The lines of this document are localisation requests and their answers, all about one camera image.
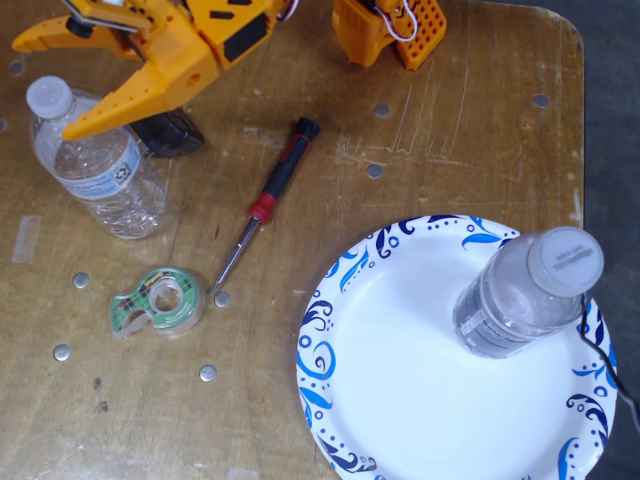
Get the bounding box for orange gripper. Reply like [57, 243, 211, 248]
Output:
[11, 0, 282, 142]

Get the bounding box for clear crinkled water bottle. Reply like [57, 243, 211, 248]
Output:
[25, 75, 169, 240]

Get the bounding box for vitaminwater bottle with dark label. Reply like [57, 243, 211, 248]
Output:
[452, 226, 605, 360]

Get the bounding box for white paper plate blue swirls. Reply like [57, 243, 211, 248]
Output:
[296, 214, 619, 480]

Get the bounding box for black power adapter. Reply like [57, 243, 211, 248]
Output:
[128, 107, 206, 160]

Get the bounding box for red and black screwdriver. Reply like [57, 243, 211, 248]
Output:
[208, 117, 322, 296]

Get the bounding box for green Scotch tape dispenser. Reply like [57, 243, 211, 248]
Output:
[108, 266, 206, 341]

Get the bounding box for gripper mounted camera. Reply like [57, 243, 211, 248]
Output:
[59, 0, 156, 40]

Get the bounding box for black hanging cable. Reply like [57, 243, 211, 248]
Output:
[576, 293, 640, 432]

